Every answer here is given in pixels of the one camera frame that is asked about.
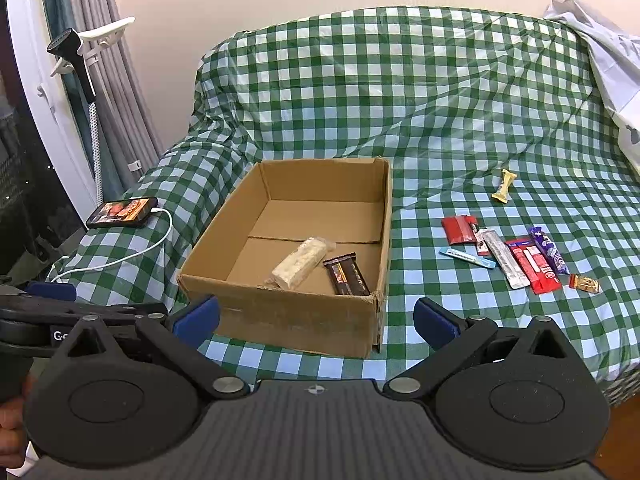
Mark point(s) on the purple snack packet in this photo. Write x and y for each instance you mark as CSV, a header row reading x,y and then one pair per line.
x,y
550,252

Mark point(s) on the yellow twisted candy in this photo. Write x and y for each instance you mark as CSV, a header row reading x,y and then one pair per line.
x,y
505,185

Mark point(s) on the white plastic hanger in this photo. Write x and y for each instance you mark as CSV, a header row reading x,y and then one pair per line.
x,y
107,32

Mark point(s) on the brown cardboard box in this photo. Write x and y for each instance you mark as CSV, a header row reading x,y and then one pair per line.
x,y
300,240

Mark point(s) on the red coffee stick packet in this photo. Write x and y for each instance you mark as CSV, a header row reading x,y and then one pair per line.
x,y
516,254

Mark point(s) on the dark brown chocolate bar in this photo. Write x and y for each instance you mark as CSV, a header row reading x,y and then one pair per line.
x,y
346,275

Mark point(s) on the black garment steamer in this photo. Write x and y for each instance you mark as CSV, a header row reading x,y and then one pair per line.
x,y
75,55

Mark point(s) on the person's left hand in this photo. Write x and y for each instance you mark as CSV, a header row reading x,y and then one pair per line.
x,y
10,427

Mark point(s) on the green checked blanket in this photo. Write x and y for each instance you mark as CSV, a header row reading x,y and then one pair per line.
x,y
400,100

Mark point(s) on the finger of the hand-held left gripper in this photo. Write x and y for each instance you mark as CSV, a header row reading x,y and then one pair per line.
x,y
125,309
50,291

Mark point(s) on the grey curtain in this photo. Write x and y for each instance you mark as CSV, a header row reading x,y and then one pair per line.
x,y
105,85

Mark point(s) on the small orange candy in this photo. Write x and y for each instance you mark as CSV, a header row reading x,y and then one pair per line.
x,y
585,283

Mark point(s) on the small white black sachet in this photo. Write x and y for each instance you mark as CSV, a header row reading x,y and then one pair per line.
x,y
480,242

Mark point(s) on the white puffed rice bar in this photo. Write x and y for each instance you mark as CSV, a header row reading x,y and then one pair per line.
x,y
300,262

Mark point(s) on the blue white stick packet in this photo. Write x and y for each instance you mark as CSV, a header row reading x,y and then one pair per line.
x,y
467,256

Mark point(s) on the silver stick packet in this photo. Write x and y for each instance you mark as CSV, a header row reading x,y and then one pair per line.
x,y
505,260

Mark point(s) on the dark panel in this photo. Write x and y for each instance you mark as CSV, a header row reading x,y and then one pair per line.
x,y
30,210

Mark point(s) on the white door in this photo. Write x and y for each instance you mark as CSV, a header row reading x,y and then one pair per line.
x,y
35,75

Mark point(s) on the red square sachet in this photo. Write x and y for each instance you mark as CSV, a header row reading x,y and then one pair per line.
x,y
456,230

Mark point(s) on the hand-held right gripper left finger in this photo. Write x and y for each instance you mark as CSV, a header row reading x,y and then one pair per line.
x,y
197,321

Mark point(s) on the pale blue crumpled sheet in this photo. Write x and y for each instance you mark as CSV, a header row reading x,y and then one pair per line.
x,y
610,60

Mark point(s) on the red wafer bar packet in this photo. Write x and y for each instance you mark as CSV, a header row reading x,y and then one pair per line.
x,y
542,272

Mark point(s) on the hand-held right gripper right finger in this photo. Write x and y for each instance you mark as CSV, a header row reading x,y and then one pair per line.
x,y
435,323

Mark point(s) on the black smartphone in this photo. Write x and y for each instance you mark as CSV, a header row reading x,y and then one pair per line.
x,y
122,211

